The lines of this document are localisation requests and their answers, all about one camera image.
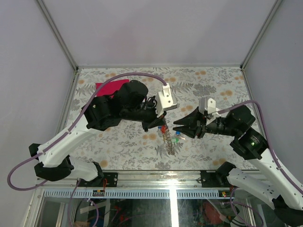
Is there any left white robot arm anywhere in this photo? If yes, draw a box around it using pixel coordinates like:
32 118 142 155
29 80 173 187

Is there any aluminium front rail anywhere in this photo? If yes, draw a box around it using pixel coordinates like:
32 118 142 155
41 170 232 199

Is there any floral table mat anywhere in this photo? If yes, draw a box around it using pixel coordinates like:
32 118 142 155
67 67 254 170

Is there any red cloth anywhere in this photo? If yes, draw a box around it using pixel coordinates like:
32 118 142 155
96 79 129 96

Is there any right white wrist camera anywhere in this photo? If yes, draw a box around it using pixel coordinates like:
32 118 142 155
198 98 221 119

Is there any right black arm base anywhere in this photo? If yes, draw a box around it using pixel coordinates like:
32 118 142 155
197 162 236 188

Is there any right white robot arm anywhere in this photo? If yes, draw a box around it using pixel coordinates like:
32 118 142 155
173 105 303 227

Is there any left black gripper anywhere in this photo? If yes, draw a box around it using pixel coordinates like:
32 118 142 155
122 95 168 131

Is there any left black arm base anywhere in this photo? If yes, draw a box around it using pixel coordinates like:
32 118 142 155
94 172 118 188

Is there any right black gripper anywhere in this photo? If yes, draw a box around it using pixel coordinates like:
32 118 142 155
172 105 239 138

